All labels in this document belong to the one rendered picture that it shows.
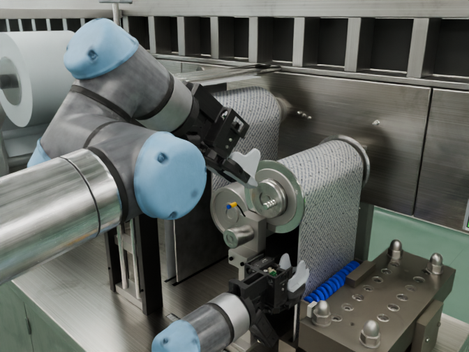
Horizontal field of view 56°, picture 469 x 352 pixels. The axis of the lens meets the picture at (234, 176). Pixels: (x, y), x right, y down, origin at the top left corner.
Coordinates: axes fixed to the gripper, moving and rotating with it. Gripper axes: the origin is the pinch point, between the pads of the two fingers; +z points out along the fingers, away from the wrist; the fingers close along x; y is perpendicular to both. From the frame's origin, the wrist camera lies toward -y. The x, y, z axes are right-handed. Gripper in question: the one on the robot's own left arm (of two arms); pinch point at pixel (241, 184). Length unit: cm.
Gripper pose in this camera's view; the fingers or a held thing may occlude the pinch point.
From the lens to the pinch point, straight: 74.1
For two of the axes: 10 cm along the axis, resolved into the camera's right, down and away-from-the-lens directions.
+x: -7.3, -2.5, 6.4
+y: 4.5, -8.8, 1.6
